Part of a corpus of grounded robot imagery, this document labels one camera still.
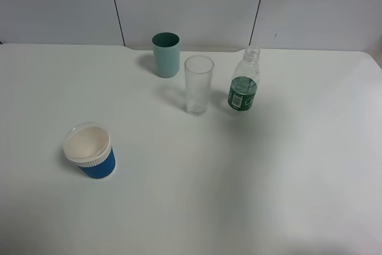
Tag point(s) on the clear bottle with green label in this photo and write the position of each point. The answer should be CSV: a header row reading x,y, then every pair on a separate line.
x,y
245,80

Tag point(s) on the teal plastic cup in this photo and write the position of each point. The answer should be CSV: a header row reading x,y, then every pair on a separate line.
x,y
166,51

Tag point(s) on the blue and white cup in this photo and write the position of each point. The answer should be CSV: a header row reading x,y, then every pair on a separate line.
x,y
89,147

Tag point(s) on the tall clear glass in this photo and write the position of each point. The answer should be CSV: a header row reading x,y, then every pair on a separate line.
x,y
198,76

